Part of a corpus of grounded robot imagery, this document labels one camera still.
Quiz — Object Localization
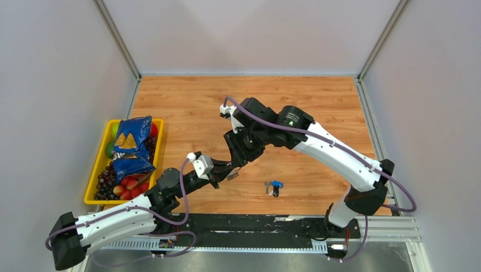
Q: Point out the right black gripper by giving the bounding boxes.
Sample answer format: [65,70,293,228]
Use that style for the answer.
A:
[224,124,270,167]

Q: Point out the silver wire keyring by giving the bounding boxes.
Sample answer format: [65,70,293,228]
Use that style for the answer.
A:
[226,167,242,181]

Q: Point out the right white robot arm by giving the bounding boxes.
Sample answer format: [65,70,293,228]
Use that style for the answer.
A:
[220,97,393,237]

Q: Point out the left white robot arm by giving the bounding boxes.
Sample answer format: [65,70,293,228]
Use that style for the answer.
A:
[45,155,241,271]

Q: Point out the blue capped key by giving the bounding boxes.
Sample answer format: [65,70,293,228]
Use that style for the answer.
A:
[264,180,284,196]

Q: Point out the red apple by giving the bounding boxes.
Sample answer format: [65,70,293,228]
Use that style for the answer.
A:
[149,122,158,138]

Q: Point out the blue chips bag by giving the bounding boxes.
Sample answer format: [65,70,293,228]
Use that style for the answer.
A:
[113,116,155,184]

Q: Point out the red peach fruits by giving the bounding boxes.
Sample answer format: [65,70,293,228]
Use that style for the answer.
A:
[112,174,150,200]

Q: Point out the green apple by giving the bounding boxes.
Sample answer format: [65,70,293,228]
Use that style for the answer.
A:
[104,140,115,159]

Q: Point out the lime green fruit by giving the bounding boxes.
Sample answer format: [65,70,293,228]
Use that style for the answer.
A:
[110,122,119,139]

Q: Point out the purple grape bunch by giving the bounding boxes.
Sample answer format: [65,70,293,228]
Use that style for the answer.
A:
[97,137,155,198]

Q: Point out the yellow plastic tray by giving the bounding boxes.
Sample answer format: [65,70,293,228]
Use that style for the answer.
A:
[84,118,167,205]

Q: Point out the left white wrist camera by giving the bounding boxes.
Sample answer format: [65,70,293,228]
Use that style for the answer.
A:
[187,152,214,180]

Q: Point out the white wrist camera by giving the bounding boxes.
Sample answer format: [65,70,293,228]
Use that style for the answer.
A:
[187,152,214,180]
[220,105,238,133]

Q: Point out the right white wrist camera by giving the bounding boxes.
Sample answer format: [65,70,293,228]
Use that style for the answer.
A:
[220,105,238,133]

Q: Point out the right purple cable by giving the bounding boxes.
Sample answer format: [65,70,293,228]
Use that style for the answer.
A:
[223,96,418,263]

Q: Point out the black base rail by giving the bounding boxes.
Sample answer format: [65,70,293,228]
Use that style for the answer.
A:
[153,214,361,250]

